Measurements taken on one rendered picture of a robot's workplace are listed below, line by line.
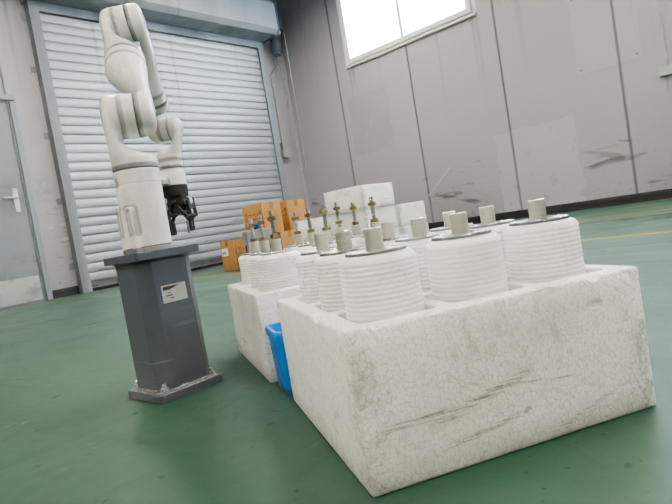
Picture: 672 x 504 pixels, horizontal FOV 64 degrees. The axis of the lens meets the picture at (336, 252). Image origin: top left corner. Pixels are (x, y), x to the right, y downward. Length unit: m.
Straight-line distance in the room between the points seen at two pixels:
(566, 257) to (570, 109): 5.71
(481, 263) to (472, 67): 6.30
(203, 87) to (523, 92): 4.03
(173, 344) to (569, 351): 0.76
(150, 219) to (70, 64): 5.75
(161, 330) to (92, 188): 5.47
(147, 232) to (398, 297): 0.67
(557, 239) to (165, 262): 0.75
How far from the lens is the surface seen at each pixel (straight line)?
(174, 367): 1.16
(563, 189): 6.43
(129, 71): 1.32
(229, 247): 5.43
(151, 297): 1.14
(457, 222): 0.69
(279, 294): 1.09
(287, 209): 5.43
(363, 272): 0.61
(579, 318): 0.71
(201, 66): 7.76
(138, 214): 1.16
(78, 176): 6.52
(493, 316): 0.64
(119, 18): 1.57
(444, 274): 0.67
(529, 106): 6.58
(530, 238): 0.72
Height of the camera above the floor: 0.29
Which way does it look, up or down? 3 degrees down
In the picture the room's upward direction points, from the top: 9 degrees counter-clockwise
